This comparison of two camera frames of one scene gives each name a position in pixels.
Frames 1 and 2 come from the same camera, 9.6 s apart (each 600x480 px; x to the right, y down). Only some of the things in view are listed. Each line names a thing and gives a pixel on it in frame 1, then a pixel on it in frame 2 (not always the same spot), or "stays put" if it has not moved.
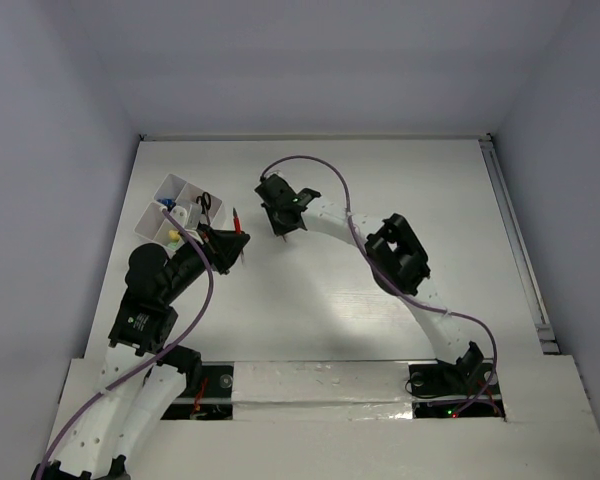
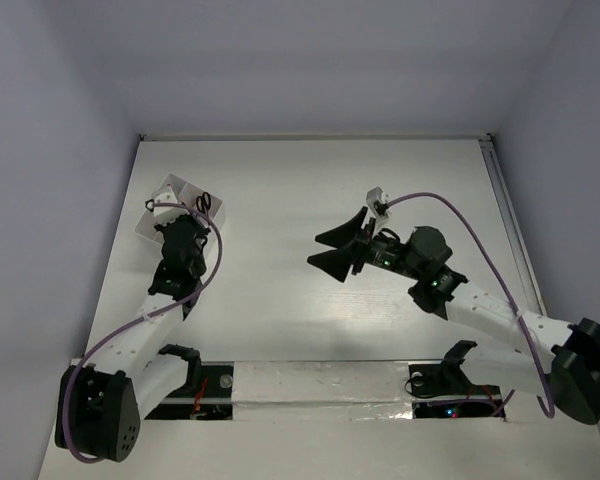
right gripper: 280,229 → 337,261
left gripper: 219,243 → 200,230
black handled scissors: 205,201 stays put
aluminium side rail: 518,245 stays put
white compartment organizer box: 187,204 stays put
